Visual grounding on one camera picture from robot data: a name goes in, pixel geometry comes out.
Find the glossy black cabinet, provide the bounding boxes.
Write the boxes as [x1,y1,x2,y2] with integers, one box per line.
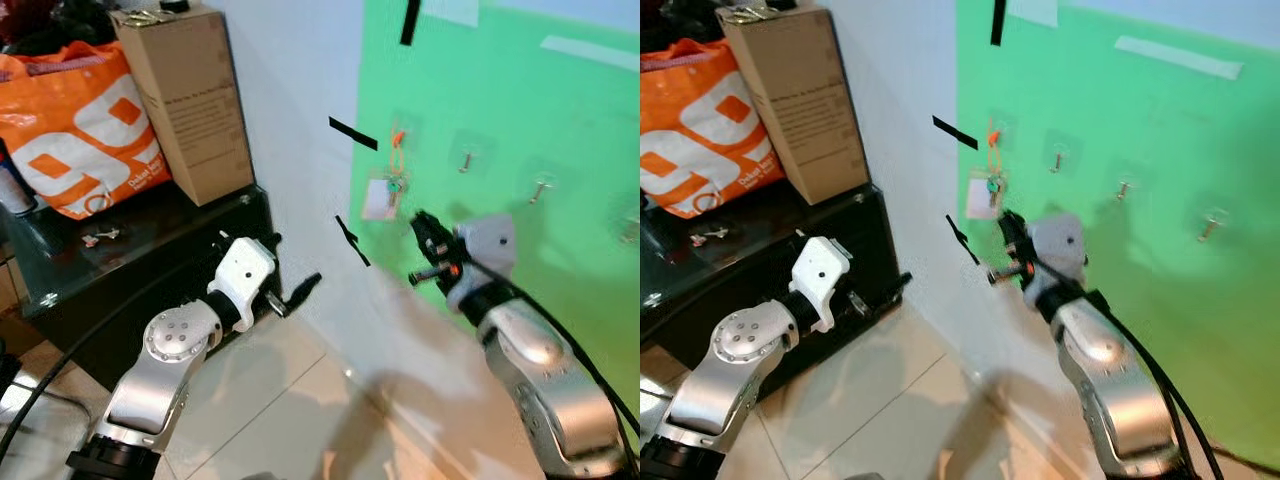
[640,185,906,401]
[0,185,283,391]

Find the tall brown cardboard box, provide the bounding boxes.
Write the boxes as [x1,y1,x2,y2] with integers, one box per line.
[718,3,871,206]
[110,3,256,208]

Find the orange white shopping bag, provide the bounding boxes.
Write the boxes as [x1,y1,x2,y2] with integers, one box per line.
[640,38,786,219]
[0,42,171,221]

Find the wide white tape piece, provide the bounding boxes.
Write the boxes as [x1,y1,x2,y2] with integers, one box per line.
[1005,0,1059,29]
[420,0,481,28]

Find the long white tape strip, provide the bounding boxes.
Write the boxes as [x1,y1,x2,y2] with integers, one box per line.
[540,35,623,73]
[1113,35,1244,81]

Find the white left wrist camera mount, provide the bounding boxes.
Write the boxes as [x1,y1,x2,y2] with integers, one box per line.
[790,237,853,334]
[207,237,278,334]

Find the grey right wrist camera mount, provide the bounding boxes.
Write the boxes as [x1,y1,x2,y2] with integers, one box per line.
[455,215,518,301]
[1027,213,1089,291]

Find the keys with orange cord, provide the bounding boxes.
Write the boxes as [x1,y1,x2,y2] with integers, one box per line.
[362,125,413,223]
[965,125,1013,223]

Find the green wall sheet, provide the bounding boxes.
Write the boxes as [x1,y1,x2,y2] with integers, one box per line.
[348,0,641,416]
[955,0,1280,471]

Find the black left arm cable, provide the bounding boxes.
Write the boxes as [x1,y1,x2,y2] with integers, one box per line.
[0,260,216,466]

